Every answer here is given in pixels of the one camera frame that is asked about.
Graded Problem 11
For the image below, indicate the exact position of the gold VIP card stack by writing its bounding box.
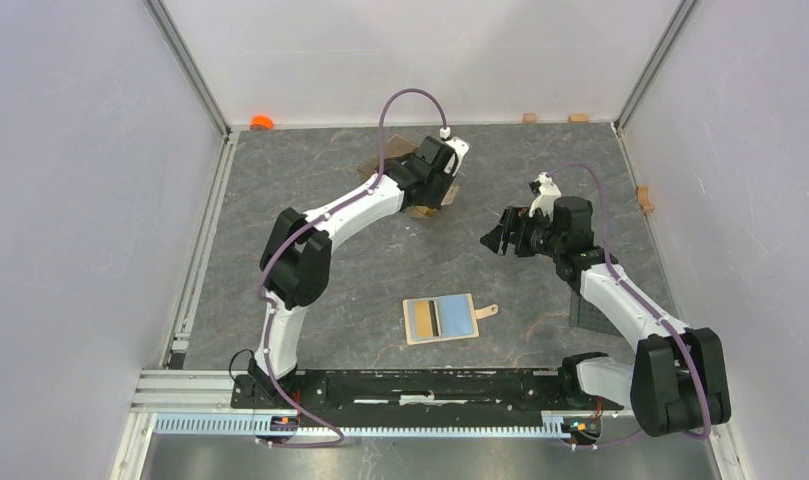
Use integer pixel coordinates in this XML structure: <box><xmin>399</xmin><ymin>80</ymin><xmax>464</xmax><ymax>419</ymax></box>
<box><xmin>408</xmin><ymin>184</ymin><xmax>460</xmax><ymax>219</ymax></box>

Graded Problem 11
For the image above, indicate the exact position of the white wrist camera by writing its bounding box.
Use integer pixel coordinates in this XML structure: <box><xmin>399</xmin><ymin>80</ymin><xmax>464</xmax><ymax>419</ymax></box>
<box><xmin>439</xmin><ymin>127</ymin><xmax>470</xmax><ymax>177</ymax></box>
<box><xmin>528</xmin><ymin>172</ymin><xmax>562</xmax><ymax>218</ymax></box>

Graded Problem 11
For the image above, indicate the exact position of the orange round cap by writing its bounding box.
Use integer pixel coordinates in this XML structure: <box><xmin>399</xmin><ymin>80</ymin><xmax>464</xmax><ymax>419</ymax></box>
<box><xmin>249</xmin><ymin>115</ymin><xmax>274</xmax><ymax>130</ymax></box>

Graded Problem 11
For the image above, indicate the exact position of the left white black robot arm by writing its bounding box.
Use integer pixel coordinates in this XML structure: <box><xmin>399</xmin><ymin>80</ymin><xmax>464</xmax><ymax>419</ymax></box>
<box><xmin>249</xmin><ymin>136</ymin><xmax>470</xmax><ymax>408</ymax></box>

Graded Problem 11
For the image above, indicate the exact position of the curved wooden block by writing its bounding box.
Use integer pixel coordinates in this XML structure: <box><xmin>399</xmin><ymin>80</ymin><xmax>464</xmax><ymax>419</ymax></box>
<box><xmin>636</xmin><ymin>185</ymin><xmax>655</xmax><ymax>215</ymax></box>

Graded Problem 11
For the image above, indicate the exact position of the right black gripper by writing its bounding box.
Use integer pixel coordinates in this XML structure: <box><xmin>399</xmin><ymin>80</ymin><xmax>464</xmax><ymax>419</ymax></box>
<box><xmin>480</xmin><ymin>207</ymin><xmax>564</xmax><ymax>259</ymax></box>

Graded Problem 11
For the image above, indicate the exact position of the dark grey studded baseplate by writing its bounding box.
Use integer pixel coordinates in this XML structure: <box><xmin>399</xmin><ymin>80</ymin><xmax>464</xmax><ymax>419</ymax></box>
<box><xmin>569</xmin><ymin>292</ymin><xmax>621</xmax><ymax>337</ymax></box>

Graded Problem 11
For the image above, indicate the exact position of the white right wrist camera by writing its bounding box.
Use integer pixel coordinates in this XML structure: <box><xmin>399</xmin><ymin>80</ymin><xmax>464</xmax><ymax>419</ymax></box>
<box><xmin>528</xmin><ymin>172</ymin><xmax>562</xmax><ymax>218</ymax></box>

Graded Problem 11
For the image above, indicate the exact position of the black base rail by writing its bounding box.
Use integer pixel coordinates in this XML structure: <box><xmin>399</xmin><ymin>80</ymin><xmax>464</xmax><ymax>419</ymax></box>
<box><xmin>231</xmin><ymin>368</ymin><xmax>622</xmax><ymax>430</ymax></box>

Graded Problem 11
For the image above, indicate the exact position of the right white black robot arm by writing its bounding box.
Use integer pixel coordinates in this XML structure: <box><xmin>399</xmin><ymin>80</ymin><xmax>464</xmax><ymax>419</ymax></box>
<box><xmin>480</xmin><ymin>196</ymin><xmax>732</xmax><ymax>438</ymax></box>

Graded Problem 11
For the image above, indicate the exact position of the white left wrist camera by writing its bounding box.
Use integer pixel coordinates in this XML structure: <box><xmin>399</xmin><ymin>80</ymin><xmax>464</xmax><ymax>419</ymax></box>
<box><xmin>439</xmin><ymin>127</ymin><xmax>470</xmax><ymax>177</ymax></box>

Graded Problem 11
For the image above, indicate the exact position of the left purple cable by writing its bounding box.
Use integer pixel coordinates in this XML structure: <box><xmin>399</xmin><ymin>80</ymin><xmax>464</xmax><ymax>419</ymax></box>
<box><xmin>254</xmin><ymin>87</ymin><xmax>453</xmax><ymax>450</ymax></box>

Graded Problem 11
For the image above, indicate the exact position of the purple cable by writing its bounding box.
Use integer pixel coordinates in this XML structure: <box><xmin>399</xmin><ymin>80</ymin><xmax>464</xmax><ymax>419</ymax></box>
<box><xmin>254</xmin><ymin>87</ymin><xmax>453</xmax><ymax>450</ymax></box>
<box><xmin>543</xmin><ymin>162</ymin><xmax>713</xmax><ymax>452</ymax></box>

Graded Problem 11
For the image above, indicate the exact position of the beige leather card holder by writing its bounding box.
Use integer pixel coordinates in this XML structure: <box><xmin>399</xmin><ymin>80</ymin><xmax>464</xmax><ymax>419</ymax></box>
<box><xmin>402</xmin><ymin>293</ymin><xmax>499</xmax><ymax>346</ymax></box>

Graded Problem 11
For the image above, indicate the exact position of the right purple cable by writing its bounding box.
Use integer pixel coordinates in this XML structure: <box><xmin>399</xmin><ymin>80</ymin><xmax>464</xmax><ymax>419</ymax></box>
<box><xmin>543</xmin><ymin>162</ymin><xmax>713</xmax><ymax>452</ymax></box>

